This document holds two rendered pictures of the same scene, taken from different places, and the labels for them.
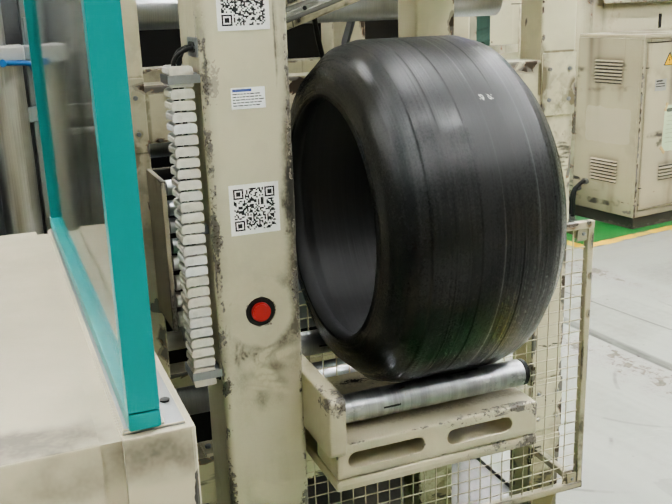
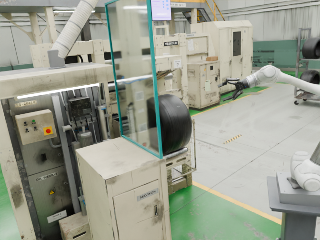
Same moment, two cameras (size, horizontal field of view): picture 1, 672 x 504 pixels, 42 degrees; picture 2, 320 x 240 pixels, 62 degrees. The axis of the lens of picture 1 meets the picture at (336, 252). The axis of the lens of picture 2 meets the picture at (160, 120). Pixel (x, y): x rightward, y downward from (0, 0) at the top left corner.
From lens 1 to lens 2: 1.17 m
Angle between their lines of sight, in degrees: 10
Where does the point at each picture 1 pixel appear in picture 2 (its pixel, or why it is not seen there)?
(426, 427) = (173, 160)
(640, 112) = (199, 82)
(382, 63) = (161, 102)
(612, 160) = (194, 95)
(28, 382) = (144, 156)
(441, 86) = (171, 105)
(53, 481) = (154, 164)
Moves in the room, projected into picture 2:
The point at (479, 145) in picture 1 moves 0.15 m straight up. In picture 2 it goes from (178, 115) to (177, 98)
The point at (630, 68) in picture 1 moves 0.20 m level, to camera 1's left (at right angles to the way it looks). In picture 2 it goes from (195, 72) to (188, 73)
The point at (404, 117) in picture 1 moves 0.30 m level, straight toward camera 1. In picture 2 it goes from (166, 111) to (172, 121)
